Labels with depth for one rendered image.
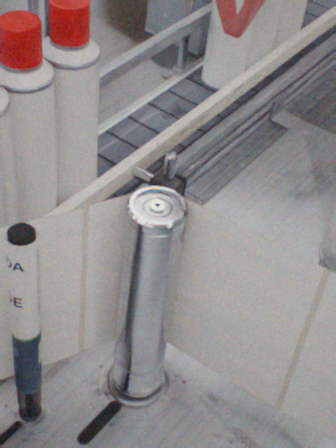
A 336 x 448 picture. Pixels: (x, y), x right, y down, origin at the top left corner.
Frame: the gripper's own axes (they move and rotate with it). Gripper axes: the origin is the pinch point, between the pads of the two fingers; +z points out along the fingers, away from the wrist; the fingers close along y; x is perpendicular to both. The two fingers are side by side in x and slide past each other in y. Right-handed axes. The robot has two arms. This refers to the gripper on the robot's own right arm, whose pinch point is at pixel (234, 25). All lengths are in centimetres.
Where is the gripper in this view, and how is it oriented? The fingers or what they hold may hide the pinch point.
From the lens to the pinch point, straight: 60.1
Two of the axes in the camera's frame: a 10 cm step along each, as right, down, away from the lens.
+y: 5.8, -5.1, 6.3
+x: -8.1, -4.4, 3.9
